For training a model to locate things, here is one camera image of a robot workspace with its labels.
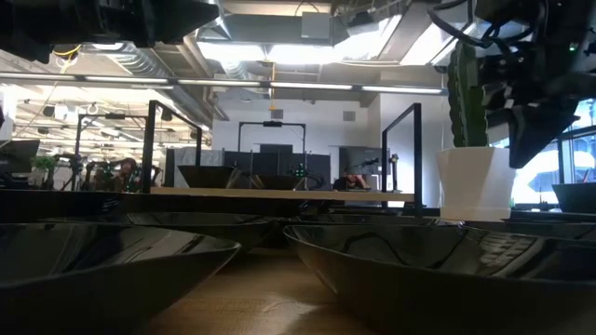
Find black bin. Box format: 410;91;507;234
551;181;596;215

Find green office plant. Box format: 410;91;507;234
31;154;61;177

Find grey ceiling box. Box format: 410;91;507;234
300;11;334;41

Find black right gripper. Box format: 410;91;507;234
483;50;583;169

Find silver spiral air duct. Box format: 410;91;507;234
106;44;215;127

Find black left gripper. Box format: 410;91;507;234
0;0;220;64

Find white faceted plant pot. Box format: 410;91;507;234
436;146;519;222

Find dark window frame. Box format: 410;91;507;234
553;125;596;185

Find black background station frame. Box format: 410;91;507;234
237;120;307;190
72;113;146;192

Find dark computer monitor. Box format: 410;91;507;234
0;139;41;177

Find wooden shelf with black frame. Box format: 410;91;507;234
142;100;424;210

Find black wavy square mini plate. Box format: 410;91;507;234
178;165;242;189

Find linear ceiling light fixture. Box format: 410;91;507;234
0;72;443;95

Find green cactus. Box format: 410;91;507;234
446;39;489;149

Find silver rectangular air duct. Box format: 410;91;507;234
400;0;476;66

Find person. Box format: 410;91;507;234
111;157;141;193
332;172;373;192

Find yellow black cable reel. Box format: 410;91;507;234
53;44;83;60

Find dark partition panels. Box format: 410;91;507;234
222;143;332;190

